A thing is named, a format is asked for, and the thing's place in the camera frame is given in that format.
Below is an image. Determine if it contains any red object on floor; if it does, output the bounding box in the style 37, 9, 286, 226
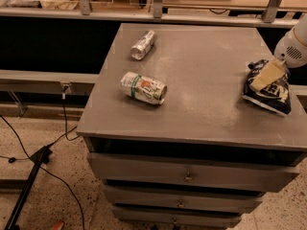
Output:
51, 220, 64, 230

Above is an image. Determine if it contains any middle drawer metal handle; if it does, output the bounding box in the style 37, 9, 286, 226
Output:
177, 200, 185, 208

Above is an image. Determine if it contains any black stand leg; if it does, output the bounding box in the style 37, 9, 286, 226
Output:
0, 146, 52, 230

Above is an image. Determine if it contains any grey drawer cabinet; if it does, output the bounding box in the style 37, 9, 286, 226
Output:
77, 24, 307, 229

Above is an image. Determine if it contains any top drawer metal handle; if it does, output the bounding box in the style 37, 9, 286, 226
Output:
183, 172, 194, 183

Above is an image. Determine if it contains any grey metal shelf frame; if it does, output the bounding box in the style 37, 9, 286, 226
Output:
0, 0, 307, 28

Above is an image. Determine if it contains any black floor cable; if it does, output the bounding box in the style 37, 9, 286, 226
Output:
0, 84, 86, 230

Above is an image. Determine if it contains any white green soda can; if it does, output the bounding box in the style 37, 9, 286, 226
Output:
121, 72, 167, 105

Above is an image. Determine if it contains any blue chip bag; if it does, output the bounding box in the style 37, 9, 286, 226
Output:
243, 59, 292, 115

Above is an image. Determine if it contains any silver redbull can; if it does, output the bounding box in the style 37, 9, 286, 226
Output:
130, 30, 157, 60

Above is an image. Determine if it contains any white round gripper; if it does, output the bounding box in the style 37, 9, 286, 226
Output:
249, 15, 307, 92

